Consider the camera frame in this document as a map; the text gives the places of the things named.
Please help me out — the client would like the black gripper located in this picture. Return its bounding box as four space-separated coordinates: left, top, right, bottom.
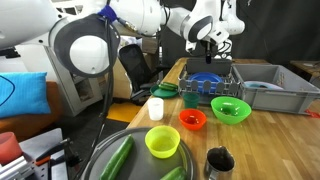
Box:
201 39 217 65

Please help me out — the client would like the blue plastic plate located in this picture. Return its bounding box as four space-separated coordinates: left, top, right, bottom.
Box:
188 71 224 94

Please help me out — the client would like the dark green plastic plate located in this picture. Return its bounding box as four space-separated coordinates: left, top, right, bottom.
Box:
149 83 180 100

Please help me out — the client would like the dark green plastic cup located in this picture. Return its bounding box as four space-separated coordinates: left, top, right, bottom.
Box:
182 92 201 110

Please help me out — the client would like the small green cucumber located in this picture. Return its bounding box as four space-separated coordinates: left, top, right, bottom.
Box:
162 81 179 89
157 84 178 92

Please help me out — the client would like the bright green plastic bowl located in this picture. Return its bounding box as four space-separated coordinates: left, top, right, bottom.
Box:
210 96 253 126

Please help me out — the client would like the pale round lid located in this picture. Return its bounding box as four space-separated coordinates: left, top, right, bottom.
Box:
242 80 285 92

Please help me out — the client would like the orange plastic bowl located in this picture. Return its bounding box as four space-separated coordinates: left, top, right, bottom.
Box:
178 108 208 131

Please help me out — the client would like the black office chair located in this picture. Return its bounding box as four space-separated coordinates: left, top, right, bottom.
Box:
118 43 171 103

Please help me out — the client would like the white plastic mug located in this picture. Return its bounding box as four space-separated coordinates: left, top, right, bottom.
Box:
146 97 165 122

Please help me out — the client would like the gray plastic storage bin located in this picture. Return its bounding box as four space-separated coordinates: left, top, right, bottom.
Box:
230 63 320 115

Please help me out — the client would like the large tan cardboard panel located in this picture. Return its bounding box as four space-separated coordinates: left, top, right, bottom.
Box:
111 56 134 101

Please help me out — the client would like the wooden side table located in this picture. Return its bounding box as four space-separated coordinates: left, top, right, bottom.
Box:
289 59 320 88

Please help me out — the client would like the yellow-green plastic bowl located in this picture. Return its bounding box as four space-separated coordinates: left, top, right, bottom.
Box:
144 125 182 160

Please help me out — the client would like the yellow floor mat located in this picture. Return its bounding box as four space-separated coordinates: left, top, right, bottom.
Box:
105 102 143 124

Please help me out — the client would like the small steel pitcher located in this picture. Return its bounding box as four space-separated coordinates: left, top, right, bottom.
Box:
203 145 236 180

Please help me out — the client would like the small red object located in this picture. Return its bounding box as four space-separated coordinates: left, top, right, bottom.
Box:
303 109 320 120

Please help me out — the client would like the long green cucumber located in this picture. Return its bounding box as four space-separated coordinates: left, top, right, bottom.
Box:
159 165 188 180
99 134 135 180

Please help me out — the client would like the gray glass-door cabinet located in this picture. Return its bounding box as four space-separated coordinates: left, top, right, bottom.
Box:
16 43 105 118

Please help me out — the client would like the round gray metal tray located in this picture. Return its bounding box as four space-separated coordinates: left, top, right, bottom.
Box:
79 127 196 180

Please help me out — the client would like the blue pillow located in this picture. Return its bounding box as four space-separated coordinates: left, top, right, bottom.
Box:
0 71 52 120

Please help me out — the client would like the orange sofa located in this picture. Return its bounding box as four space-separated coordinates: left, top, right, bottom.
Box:
0 81 64 143

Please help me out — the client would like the red plastic cup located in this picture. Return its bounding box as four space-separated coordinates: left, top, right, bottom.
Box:
0 131 23 166

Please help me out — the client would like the gray wire dish rack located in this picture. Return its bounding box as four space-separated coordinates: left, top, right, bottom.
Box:
177 57 242 105

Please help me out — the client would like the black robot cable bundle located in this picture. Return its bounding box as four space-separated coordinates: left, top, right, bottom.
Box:
73 13 117 180

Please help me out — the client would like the black clamp camera mount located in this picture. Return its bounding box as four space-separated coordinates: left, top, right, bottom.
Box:
0 128 83 180

